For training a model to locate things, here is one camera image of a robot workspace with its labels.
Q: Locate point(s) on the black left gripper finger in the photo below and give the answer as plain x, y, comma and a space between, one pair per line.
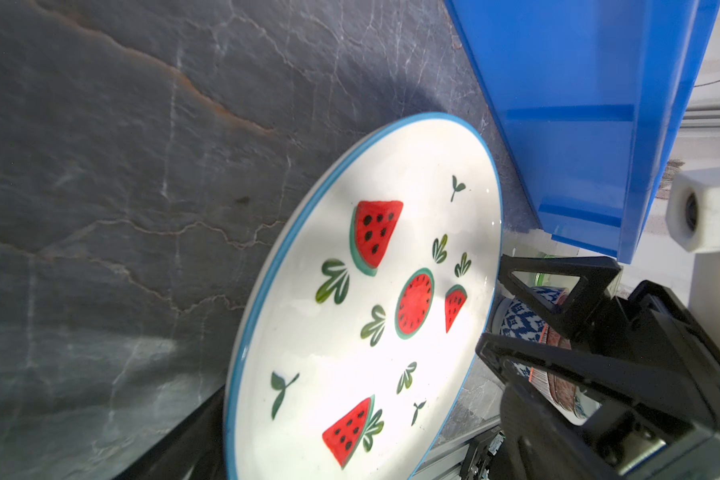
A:
192, 450

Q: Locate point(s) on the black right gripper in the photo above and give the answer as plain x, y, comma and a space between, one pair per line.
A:
645, 359

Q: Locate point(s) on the white watermelon pattern plate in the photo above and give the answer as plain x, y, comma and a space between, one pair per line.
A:
361, 327

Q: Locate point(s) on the blue plastic bin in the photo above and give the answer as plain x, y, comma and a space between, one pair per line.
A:
588, 97

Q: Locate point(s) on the red patterned bowl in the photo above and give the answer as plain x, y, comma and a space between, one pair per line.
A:
566, 397

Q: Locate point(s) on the green transparent plastic cup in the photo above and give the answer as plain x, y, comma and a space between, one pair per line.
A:
542, 279

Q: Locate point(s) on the blue white patterned bowl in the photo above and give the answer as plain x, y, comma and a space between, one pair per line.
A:
514, 319

